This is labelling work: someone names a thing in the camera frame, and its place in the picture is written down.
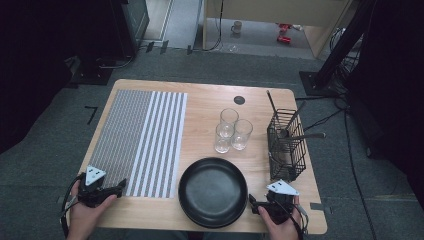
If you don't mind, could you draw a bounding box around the black stand base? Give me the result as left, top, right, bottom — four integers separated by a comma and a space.
68, 56, 114, 86

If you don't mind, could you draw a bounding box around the black hanging cable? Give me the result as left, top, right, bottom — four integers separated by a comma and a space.
191, 0, 225, 53

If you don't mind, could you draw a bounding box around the right hand-held gripper cable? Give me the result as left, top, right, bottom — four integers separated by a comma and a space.
276, 196, 309, 240

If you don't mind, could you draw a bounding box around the black curtain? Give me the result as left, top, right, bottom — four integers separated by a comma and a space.
0, 0, 116, 154
349, 0, 424, 211

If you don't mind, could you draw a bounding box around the hand-held gripper cable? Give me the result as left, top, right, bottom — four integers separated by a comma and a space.
60, 174, 83, 238
276, 196, 309, 240

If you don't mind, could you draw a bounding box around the black metal stand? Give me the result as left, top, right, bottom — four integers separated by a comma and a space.
298, 0, 379, 98

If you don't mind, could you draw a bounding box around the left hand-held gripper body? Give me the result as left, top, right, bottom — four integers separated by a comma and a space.
77, 165, 118, 208

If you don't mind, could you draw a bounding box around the grey white striped placemat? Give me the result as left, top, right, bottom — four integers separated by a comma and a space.
87, 89, 189, 199

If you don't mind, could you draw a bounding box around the black wire cutlery basket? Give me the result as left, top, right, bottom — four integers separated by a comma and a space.
266, 108, 308, 183

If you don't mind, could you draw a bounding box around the black floor cable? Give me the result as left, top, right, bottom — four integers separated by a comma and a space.
343, 106, 371, 240
294, 94, 348, 133

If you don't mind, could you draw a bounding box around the cable bundle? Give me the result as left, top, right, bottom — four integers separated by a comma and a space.
328, 26, 349, 54

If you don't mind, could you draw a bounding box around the clear drinking glass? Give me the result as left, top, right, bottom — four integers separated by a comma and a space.
214, 123, 233, 154
219, 108, 240, 138
231, 118, 254, 151

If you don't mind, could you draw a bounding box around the black cabinet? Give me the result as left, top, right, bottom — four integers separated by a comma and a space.
109, 0, 150, 61

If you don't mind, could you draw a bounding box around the left hand-held gripper cable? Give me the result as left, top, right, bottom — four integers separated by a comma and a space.
60, 174, 83, 238

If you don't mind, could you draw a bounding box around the person's right hand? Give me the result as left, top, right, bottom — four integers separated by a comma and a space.
258, 195, 303, 240

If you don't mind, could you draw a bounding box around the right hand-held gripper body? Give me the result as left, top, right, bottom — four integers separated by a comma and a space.
263, 179, 303, 225

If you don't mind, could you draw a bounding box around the silver metal utensil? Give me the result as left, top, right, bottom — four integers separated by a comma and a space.
281, 132, 327, 141
265, 89, 281, 126
283, 100, 307, 134

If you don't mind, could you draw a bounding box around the beige wooden desk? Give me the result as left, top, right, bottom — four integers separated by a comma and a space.
202, 0, 353, 59

